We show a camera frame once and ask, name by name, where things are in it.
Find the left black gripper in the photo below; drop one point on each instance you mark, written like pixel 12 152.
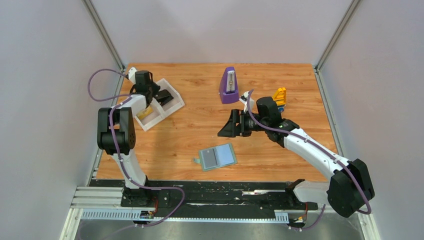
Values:
pixel 155 89

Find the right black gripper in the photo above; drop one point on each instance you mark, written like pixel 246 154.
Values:
pixel 227 131

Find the green card holder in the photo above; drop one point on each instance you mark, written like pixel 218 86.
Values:
pixel 225 156

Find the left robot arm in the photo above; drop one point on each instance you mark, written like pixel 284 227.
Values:
pixel 116 134

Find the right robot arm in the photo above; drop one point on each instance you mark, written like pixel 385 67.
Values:
pixel 349 188

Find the black card in tray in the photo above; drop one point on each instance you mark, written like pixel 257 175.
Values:
pixel 163 97

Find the gold card in tray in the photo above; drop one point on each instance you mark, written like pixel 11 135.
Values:
pixel 144 113

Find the white two-compartment tray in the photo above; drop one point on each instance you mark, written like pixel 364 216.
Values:
pixel 161 112

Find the purple metronome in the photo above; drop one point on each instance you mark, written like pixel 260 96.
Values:
pixel 228 88

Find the yellow toy car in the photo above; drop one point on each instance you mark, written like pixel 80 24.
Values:
pixel 280 98

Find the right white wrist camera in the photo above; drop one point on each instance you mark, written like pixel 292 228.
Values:
pixel 245 100

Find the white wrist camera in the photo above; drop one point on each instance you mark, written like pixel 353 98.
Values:
pixel 131 75
pixel 245 100

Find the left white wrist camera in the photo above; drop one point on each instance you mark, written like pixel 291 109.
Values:
pixel 131 75

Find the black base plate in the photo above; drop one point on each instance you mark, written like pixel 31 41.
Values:
pixel 274 195

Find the aluminium slotted rail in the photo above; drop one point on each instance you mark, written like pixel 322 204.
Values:
pixel 104 203

